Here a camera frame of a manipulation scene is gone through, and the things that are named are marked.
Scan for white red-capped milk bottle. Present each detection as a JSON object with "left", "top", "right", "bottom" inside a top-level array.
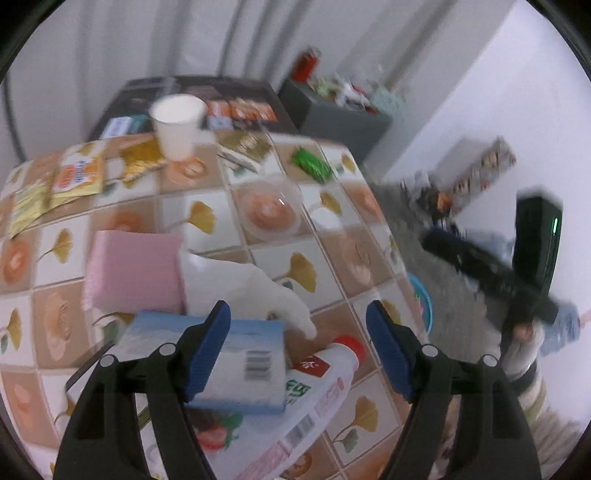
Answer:
[{"left": 187, "top": 335, "right": 367, "bottom": 479}]

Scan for blue white carton box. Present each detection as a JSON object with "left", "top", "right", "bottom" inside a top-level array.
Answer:
[{"left": 109, "top": 312, "right": 287, "bottom": 415}]

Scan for pink tissue pack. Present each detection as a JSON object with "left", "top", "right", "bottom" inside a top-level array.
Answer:
[{"left": 82, "top": 230, "right": 183, "bottom": 314}]

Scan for blue plastic trash basket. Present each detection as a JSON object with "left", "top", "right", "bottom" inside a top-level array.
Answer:
[{"left": 408, "top": 273, "right": 434, "bottom": 334}]

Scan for dark printed box on floor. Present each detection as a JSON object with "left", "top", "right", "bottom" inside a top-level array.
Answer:
[{"left": 412, "top": 171, "right": 459, "bottom": 234}]

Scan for patterned rolled mat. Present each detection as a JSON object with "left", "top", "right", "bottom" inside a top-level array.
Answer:
[{"left": 451, "top": 137, "right": 517, "bottom": 200}]

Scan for floral patterned tablecloth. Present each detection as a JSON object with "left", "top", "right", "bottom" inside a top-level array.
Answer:
[{"left": 1, "top": 132, "right": 427, "bottom": 479}]

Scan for mint green utensil holder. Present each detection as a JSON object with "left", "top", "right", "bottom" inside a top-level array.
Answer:
[{"left": 369, "top": 85, "right": 405, "bottom": 117}]

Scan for small green snack packet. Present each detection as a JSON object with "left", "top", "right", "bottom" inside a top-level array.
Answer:
[{"left": 291, "top": 147, "right": 332, "bottom": 184}]

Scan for yellow green wrapper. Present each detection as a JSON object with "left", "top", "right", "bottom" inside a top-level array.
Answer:
[{"left": 7, "top": 177, "right": 51, "bottom": 239}]

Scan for clear plastic bowl lid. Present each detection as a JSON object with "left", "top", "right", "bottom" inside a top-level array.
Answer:
[{"left": 232, "top": 175, "right": 303, "bottom": 241}]

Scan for yellow snack packet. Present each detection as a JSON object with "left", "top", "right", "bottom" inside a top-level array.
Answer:
[{"left": 48, "top": 154, "right": 104, "bottom": 210}]

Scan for grey metal cabinet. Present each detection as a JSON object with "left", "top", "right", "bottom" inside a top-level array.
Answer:
[{"left": 279, "top": 79, "right": 392, "bottom": 164}]

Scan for gold crumpled wrapper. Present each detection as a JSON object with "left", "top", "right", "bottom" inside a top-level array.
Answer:
[{"left": 120, "top": 138, "right": 166, "bottom": 182}]

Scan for gold brown snack packet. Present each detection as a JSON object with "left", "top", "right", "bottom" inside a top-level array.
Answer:
[{"left": 218, "top": 131, "right": 271, "bottom": 173}]

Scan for red thermos bottle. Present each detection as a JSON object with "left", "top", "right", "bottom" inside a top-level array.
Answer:
[{"left": 290, "top": 46, "right": 322, "bottom": 83}]

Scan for white paper cup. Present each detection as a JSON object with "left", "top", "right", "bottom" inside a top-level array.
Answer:
[{"left": 149, "top": 94, "right": 207, "bottom": 161}]

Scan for black printed placemat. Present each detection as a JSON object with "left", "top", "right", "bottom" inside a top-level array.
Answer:
[{"left": 87, "top": 76, "right": 297, "bottom": 140}]

